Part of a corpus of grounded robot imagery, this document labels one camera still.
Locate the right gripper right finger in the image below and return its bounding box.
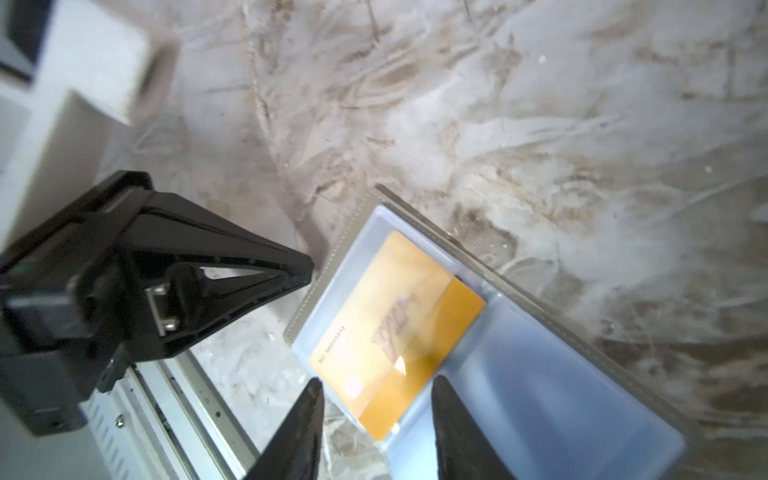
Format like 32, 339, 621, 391
431, 375, 515, 480

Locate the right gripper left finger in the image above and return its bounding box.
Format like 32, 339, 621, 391
244, 377, 325, 480

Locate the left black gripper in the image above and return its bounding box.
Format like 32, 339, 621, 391
1, 171, 314, 437

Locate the gold VIP credit card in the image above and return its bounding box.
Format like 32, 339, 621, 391
310, 232, 485, 441

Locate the beige leather card holder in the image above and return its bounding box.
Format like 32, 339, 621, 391
285, 186, 694, 479

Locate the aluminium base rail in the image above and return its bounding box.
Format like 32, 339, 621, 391
81, 352, 260, 479

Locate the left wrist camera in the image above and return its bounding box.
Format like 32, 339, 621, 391
1, 1, 180, 247

